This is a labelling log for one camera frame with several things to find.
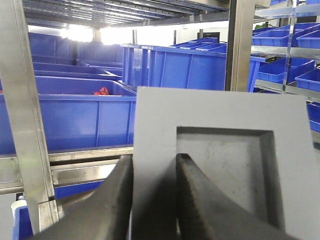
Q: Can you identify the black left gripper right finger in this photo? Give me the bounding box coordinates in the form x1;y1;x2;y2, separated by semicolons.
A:
175;153;294;240

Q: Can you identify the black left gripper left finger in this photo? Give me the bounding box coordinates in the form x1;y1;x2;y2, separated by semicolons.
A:
31;154;133;240

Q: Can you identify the gray square base block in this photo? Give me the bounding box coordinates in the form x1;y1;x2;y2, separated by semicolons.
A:
131;87;320;240

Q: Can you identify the blue bin with red contents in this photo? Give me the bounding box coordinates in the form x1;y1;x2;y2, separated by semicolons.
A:
0;75;137;155

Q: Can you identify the blue plastic bin right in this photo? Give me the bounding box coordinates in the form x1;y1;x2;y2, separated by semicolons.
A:
120;43;266;92

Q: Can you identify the red mesh material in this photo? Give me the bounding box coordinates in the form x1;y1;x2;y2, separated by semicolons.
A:
93;86;110;96

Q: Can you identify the stainless steel rack frame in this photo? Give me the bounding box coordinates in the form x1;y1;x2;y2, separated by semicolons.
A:
0;0;256;233

